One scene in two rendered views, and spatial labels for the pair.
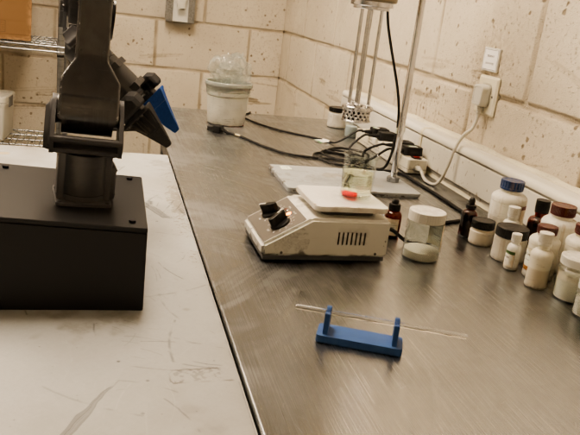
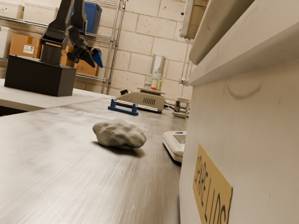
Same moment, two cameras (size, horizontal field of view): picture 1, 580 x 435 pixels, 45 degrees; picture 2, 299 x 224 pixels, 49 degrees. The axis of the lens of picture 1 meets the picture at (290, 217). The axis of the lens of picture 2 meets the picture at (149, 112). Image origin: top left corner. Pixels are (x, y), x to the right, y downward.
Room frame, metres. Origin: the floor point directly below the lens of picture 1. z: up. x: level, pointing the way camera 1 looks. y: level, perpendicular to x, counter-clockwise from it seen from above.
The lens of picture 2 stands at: (-0.24, -0.48, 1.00)
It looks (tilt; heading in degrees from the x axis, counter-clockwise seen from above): 4 degrees down; 17
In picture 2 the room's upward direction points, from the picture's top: 11 degrees clockwise
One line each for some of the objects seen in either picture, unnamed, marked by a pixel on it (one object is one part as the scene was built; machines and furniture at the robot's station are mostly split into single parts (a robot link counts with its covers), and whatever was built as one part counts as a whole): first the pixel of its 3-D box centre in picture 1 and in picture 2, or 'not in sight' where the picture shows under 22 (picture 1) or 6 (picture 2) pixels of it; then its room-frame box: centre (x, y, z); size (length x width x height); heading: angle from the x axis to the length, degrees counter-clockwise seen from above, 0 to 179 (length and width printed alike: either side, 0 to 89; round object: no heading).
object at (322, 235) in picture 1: (322, 224); (143, 99); (1.07, -0.05, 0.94); 0.22 x 0.13 x 0.08; 107
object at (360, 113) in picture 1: (363, 62); (188, 63); (1.53, -0.12, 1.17); 0.07 x 0.07 x 0.25
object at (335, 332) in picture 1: (361, 329); (123, 106); (0.75, -0.10, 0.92); 0.10 x 0.03 x 0.04; 83
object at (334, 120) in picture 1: (337, 116); not in sight; (2.28, -0.11, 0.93); 0.06 x 0.06 x 0.06
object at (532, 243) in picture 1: (542, 251); not in sight; (1.06, -0.40, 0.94); 0.05 x 0.05 x 0.09
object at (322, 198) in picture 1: (341, 198); (151, 90); (1.08, -0.08, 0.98); 0.12 x 0.12 x 0.01; 17
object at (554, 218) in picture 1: (557, 236); not in sight; (1.11, -0.44, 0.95); 0.06 x 0.06 x 0.11
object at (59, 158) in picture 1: (85, 174); (51, 55); (0.82, 0.25, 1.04); 0.07 x 0.07 x 0.06; 23
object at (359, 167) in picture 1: (360, 175); (158, 82); (1.07, -0.10, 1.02); 0.06 x 0.05 x 0.08; 90
